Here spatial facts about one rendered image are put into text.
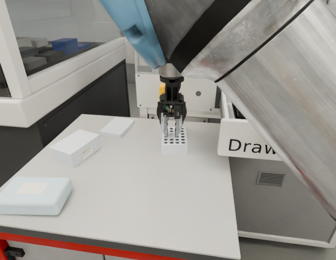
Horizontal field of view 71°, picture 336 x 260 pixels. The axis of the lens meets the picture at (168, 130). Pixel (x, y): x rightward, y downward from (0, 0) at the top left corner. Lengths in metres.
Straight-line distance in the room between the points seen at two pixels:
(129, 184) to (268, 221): 0.92
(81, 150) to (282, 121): 0.67
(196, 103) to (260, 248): 0.92
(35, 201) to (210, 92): 0.69
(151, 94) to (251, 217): 0.83
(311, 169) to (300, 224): 1.28
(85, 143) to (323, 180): 0.68
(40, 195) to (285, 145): 0.56
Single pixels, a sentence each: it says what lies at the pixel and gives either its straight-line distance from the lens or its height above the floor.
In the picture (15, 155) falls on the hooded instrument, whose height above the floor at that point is 0.62.
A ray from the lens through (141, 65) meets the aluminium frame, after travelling 0.96.
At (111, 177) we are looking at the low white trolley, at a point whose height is 0.76.
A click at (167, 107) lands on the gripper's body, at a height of 0.93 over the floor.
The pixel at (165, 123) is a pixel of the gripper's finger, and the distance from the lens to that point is 0.77.
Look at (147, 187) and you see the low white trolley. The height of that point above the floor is 0.76.
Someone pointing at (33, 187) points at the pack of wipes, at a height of 0.81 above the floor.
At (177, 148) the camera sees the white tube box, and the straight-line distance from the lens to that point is 0.76.
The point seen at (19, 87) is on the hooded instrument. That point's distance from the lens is 0.94.
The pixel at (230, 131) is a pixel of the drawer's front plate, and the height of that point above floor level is 0.90.
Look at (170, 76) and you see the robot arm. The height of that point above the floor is 1.02.
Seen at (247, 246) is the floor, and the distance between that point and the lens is 1.53.
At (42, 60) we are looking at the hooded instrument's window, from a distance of 1.07.
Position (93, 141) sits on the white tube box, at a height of 0.81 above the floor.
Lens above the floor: 1.21
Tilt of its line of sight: 29 degrees down
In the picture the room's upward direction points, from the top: straight up
